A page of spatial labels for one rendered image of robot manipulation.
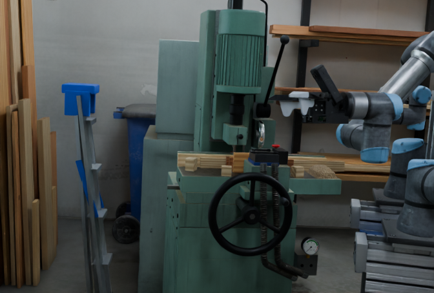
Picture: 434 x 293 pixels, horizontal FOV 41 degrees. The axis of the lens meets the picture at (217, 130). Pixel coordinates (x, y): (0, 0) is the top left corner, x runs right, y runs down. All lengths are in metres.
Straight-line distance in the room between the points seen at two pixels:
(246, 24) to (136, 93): 2.52
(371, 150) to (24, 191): 2.21
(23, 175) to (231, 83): 1.58
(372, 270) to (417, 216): 0.22
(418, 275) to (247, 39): 0.99
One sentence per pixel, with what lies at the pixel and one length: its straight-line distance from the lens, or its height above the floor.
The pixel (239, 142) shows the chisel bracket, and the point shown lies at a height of 1.01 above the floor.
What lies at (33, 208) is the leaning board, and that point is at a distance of 3.38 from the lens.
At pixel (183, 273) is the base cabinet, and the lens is 2.18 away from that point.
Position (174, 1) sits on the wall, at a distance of 4.57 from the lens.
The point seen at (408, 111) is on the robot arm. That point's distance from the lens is 2.65.
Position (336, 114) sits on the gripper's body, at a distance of 1.57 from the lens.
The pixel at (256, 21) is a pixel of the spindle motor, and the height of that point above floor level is 1.46.
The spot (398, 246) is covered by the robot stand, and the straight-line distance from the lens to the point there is 1.91.
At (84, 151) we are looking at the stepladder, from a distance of 2.89.
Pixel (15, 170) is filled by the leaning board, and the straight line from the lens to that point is 3.31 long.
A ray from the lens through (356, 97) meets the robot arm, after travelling 1.58.
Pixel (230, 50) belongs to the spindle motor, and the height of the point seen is 1.35.
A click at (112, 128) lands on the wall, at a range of 4.61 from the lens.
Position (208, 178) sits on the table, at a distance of 2.09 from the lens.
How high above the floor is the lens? 1.32
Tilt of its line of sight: 7 degrees down
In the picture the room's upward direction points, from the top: 3 degrees clockwise
